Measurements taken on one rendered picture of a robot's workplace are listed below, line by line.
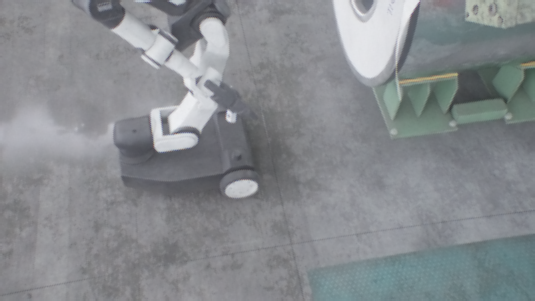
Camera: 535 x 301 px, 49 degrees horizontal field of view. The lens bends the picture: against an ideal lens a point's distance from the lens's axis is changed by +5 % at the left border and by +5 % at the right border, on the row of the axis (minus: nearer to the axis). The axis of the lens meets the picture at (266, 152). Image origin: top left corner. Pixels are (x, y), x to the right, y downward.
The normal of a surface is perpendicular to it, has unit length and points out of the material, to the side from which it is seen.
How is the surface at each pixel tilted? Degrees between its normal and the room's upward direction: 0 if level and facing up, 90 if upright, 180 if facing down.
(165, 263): 0
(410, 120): 0
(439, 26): 82
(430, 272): 0
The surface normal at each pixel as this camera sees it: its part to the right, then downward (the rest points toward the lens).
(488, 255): 0.02, -0.57
